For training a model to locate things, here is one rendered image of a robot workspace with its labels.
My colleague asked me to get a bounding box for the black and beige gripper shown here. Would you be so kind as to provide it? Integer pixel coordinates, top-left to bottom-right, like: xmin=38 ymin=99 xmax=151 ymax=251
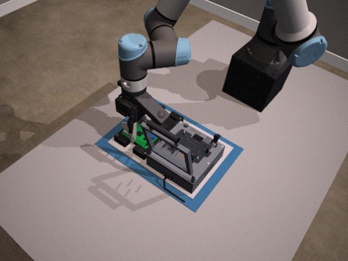
xmin=115 ymin=80 xmax=151 ymax=144

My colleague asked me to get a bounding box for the green circuit board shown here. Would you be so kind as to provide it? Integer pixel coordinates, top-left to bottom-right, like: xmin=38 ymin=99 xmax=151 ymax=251
xmin=121 ymin=122 xmax=148 ymax=149

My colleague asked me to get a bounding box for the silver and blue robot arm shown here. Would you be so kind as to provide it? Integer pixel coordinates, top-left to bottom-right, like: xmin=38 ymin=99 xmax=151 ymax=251
xmin=118 ymin=0 xmax=327 ymax=126

